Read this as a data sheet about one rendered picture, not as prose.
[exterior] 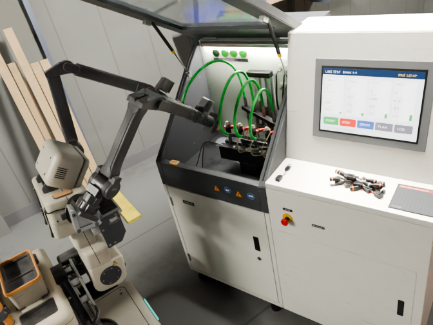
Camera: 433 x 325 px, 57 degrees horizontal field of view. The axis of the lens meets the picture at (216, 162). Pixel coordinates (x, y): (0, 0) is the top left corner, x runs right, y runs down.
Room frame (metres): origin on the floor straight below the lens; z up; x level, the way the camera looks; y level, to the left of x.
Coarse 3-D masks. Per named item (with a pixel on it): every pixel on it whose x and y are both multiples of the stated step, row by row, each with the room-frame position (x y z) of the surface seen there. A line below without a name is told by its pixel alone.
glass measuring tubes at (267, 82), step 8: (248, 72) 2.05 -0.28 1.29; (256, 72) 2.02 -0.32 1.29; (264, 72) 1.99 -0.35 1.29; (272, 72) 1.99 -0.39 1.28; (256, 80) 2.03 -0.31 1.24; (264, 80) 2.02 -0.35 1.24; (272, 80) 1.99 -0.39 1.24; (256, 88) 2.03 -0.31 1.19; (272, 88) 1.99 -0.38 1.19; (264, 96) 2.00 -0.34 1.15; (272, 96) 2.00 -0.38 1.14; (256, 104) 2.05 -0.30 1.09; (264, 104) 2.01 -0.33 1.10; (272, 128) 1.98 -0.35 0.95
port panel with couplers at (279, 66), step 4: (276, 60) 1.97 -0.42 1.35; (284, 60) 1.94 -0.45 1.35; (276, 64) 1.97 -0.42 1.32; (280, 64) 1.96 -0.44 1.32; (284, 64) 1.94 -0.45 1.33; (276, 68) 1.97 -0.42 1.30; (280, 68) 1.95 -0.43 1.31; (280, 72) 1.96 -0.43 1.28; (280, 76) 1.96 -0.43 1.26; (280, 80) 1.96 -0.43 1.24; (280, 84) 1.97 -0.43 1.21; (284, 84) 1.95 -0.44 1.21; (280, 88) 1.93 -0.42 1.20; (284, 88) 1.95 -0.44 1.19; (280, 92) 1.97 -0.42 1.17; (280, 96) 1.97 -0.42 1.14; (280, 100) 1.97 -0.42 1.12
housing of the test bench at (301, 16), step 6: (288, 12) 2.26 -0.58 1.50; (294, 12) 2.22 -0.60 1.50; (300, 12) 2.20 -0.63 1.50; (306, 12) 2.17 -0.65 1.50; (312, 12) 2.14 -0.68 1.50; (318, 12) 2.12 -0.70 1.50; (324, 12) 2.09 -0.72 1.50; (330, 12) 2.10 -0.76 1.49; (294, 18) 2.11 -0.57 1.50; (300, 18) 2.08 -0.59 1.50; (306, 18) 2.06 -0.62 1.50
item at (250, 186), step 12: (168, 168) 1.86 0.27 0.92; (180, 168) 1.80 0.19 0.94; (192, 168) 1.76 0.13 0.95; (204, 168) 1.73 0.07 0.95; (168, 180) 1.88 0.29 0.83; (180, 180) 1.81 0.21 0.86; (192, 180) 1.76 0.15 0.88; (204, 180) 1.70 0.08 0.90; (216, 180) 1.64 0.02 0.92; (228, 180) 1.59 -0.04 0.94; (240, 180) 1.56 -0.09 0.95; (252, 180) 1.54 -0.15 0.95; (204, 192) 1.71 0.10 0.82; (216, 192) 1.66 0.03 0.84; (252, 192) 1.51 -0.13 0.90; (240, 204) 1.56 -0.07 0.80; (252, 204) 1.52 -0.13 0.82
